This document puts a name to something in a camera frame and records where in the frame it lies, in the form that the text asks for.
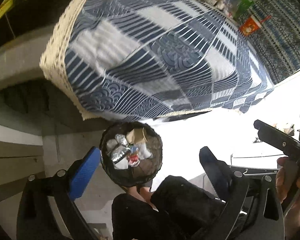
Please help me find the white tissue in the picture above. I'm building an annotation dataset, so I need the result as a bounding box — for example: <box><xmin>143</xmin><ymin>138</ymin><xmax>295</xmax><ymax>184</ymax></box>
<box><xmin>114</xmin><ymin>156</ymin><xmax>129</xmax><ymax>170</ymax></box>

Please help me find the red snack wrapper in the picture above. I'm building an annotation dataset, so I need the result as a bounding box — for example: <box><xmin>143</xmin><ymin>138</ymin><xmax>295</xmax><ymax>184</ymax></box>
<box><xmin>128</xmin><ymin>146</ymin><xmax>140</xmax><ymax>167</ymax></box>

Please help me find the brown paper cup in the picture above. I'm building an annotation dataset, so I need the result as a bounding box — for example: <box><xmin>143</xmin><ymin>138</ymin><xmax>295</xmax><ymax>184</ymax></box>
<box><xmin>126</xmin><ymin>128</ymin><xmax>147</xmax><ymax>144</ymax></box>

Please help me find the black mesh trash bin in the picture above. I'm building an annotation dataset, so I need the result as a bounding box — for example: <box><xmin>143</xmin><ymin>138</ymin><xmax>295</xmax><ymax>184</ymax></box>
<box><xmin>100</xmin><ymin>122</ymin><xmax>162</xmax><ymax>187</ymax></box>

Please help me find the person's right hand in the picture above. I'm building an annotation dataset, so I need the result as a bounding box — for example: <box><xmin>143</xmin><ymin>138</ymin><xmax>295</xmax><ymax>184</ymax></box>
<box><xmin>275</xmin><ymin>157</ymin><xmax>300</xmax><ymax>239</ymax></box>

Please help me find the person's black clothing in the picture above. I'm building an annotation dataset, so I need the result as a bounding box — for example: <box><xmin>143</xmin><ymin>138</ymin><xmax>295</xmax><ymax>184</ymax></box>
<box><xmin>111</xmin><ymin>176</ymin><xmax>225</xmax><ymax>239</ymax></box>

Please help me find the blue patterned rug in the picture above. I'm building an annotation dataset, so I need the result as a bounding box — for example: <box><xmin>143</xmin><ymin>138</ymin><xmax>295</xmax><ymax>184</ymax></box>
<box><xmin>238</xmin><ymin>0</ymin><xmax>300</xmax><ymax>84</ymax></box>

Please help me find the red paper drink cup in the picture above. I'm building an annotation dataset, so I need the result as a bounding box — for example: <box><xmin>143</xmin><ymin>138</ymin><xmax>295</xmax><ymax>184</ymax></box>
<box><xmin>239</xmin><ymin>15</ymin><xmax>271</xmax><ymax>36</ymax></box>

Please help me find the blue white patterned tablecloth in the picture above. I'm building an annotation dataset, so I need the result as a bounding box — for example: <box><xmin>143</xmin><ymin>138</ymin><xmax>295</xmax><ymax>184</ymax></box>
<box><xmin>39</xmin><ymin>0</ymin><xmax>274</xmax><ymax>121</ymax></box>

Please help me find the white blue plastic bag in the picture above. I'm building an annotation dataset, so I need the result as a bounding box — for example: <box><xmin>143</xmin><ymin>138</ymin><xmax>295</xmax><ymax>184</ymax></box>
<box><xmin>217</xmin><ymin>0</ymin><xmax>241</xmax><ymax>18</ymax></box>

